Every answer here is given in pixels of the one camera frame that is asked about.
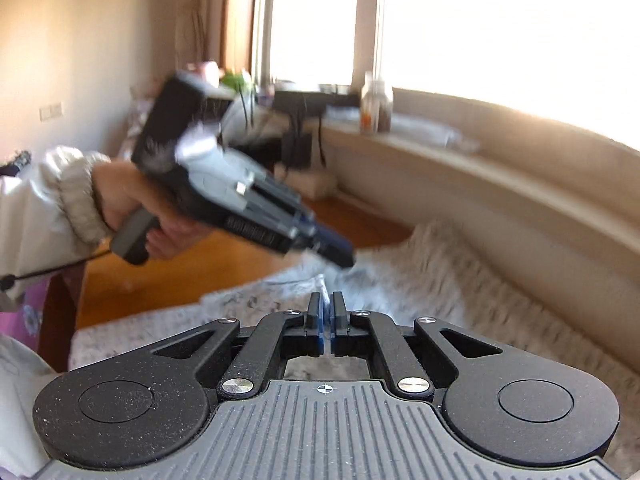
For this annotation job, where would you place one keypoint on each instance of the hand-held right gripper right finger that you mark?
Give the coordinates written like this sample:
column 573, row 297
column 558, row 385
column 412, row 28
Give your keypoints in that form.
column 336, row 322

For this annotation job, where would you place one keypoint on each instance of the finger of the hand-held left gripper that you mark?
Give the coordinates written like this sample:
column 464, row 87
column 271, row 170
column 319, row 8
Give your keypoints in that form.
column 330, row 250

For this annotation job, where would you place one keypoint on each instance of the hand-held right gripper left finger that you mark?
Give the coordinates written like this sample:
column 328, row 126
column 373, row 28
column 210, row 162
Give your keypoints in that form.
column 316, row 322

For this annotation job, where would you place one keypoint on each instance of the white checker-print garment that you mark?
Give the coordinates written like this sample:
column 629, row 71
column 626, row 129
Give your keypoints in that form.
column 450, row 285

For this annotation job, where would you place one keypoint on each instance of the person's left forearm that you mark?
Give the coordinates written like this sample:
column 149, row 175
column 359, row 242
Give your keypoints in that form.
column 40, row 210

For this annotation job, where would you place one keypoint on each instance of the person's left hand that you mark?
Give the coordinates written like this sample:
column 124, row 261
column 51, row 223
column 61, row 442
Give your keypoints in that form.
column 125, row 190

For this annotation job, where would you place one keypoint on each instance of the green-lidded bottle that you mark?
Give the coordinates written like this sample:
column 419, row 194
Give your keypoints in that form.
column 235, row 80

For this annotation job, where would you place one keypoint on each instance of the glass jar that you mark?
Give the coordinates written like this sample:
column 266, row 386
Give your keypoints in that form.
column 376, row 105

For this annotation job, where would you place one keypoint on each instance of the clear plastic bag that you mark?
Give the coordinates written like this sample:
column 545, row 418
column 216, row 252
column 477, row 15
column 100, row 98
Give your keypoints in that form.
column 430, row 132

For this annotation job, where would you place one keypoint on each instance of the beige curtain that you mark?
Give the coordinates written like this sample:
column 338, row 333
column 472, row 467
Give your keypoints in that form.
column 200, row 10

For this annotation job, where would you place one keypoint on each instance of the brown wooden window trim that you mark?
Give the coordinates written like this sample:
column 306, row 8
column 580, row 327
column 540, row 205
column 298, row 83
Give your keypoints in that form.
column 242, row 10

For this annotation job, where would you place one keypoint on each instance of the beige window sill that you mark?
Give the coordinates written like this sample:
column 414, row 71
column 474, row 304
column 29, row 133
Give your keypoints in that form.
column 500, row 175

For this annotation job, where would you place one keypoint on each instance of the purple floral cloth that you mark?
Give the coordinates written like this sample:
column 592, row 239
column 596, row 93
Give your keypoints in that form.
column 30, row 310

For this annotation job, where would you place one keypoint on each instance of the window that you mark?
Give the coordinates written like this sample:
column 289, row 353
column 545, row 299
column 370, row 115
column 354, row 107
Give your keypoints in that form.
column 475, row 25

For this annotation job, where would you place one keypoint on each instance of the person's torso in white jacket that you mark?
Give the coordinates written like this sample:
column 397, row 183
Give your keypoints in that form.
column 20, row 400

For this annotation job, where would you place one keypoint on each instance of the wall socket plate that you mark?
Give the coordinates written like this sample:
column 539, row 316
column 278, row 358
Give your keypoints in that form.
column 50, row 111

